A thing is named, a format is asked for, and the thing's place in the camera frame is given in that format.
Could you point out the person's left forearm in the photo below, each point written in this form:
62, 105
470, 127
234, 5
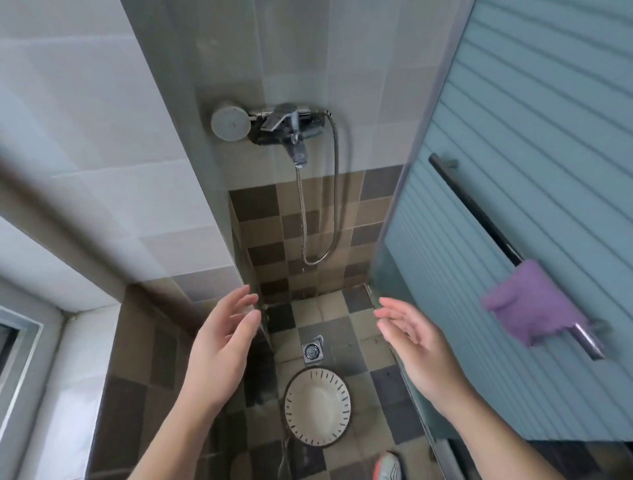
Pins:
173, 442

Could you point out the person's right hand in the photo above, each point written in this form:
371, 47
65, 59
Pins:
423, 353

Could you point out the person's right forearm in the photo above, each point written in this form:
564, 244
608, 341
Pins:
499, 440

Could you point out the frosted glass shower door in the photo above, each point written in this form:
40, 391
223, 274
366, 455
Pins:
519, 198

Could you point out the grey window frame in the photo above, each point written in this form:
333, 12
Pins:
20, 376

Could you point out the person's left fingers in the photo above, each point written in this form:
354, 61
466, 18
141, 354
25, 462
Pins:
241, 309

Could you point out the person's left hand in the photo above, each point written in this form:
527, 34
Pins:
217, 353

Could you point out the white round shower head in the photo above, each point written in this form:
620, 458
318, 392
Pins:
230, 123

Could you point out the square metal floor drain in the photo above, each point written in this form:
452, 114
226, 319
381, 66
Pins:
313, 350

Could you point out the white plate with dark rim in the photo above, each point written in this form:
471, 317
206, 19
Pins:
317, 407

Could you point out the person's grey shoe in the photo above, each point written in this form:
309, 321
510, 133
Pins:
388, 466

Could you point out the chrome shower mixer tap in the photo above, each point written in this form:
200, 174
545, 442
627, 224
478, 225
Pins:
284, 126

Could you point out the person's right fingers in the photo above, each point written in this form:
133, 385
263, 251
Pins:
398, 321

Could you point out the purple cloth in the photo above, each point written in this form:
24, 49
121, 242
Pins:
531, 304

